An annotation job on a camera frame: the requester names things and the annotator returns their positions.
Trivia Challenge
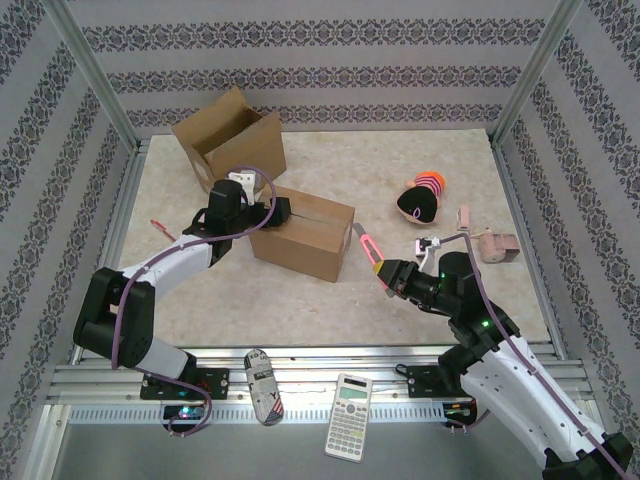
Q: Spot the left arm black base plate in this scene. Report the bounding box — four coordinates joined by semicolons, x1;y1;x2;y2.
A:
138;367;232;402

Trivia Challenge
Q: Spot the brown cardboard box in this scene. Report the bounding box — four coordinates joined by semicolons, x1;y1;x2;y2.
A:
248;185;356;284
171;85;288;194

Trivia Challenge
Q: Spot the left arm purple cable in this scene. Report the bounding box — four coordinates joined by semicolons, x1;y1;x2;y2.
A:
110;166;277;437

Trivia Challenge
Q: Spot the aluminium frame post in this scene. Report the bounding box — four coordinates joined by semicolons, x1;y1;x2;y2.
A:
42;0;140;151
492;0;584;146

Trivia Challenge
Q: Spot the pink utility knife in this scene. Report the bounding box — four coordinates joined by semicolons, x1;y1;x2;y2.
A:
351;223;397;300

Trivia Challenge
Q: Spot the grey metal shelf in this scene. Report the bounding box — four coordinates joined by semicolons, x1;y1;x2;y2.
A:
29;403;561;480

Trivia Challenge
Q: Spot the white scientific calculator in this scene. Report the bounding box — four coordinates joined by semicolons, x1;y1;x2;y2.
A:
324;372;375;465

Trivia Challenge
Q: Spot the striped plush doll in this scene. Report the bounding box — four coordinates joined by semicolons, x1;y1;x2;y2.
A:
396;171;447;225

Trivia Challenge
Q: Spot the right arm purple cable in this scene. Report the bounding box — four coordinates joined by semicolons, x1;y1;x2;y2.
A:
439;232;629;476

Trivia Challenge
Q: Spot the pink roller toy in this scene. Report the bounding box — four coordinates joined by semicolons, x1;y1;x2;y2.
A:
469;227;520;265

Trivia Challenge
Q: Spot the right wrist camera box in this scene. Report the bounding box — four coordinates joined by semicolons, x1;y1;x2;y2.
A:
414;236;442;272

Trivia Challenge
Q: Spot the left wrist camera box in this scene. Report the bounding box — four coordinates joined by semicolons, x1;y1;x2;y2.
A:
227;169;257;195

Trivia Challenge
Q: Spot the red pen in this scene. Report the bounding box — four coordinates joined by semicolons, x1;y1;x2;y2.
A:
150;218;177;242

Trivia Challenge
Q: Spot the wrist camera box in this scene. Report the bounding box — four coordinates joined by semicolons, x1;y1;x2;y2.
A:
227;169;257;195
414;236;442;272

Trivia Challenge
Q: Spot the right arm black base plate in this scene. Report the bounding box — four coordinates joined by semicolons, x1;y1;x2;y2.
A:
406;363;500;400

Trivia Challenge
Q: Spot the long aluminium frame rail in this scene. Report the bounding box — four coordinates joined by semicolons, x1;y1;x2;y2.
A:
47;343;596;404

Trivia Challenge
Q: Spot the aluminium side rail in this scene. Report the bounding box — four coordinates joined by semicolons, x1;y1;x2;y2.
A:
492;137;569;360
73;138;151;364

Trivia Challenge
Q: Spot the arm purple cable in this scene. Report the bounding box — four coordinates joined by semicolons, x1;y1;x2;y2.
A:
110;166;277;437
439;232;629;476

